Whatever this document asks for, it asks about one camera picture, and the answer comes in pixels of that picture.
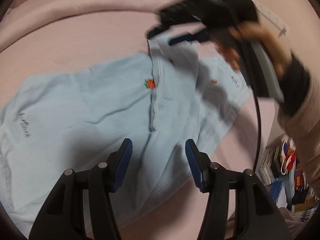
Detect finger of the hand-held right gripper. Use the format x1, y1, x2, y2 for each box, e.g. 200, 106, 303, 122
169, 31, 213, 47
146, 21, 177, 40

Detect light blue denim pants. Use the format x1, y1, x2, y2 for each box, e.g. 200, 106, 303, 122
0, 32, 252, 229

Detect pink duvet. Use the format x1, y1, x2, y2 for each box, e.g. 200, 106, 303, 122
0, 0, 185, 49

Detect stack of books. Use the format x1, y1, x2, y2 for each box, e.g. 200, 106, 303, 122
257, 144, 282, 186

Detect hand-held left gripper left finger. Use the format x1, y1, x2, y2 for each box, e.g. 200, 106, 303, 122
29, 138, 133, 240

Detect blue box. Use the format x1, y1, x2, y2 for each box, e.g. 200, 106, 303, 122
269, 180, 288, 207

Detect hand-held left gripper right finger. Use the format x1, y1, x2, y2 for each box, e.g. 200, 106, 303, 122
185, 139, 292, 240

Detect black cable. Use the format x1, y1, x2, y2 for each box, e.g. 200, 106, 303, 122
235, 39, 262, 173

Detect person's right hand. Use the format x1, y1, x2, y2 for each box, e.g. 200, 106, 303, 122
217, 22, 293, 77

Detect white ruler strip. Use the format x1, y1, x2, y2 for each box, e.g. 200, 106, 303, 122
252, 1, 290, 35

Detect red white shopping bag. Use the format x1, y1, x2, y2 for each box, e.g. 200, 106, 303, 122
280, 138, 298, 176

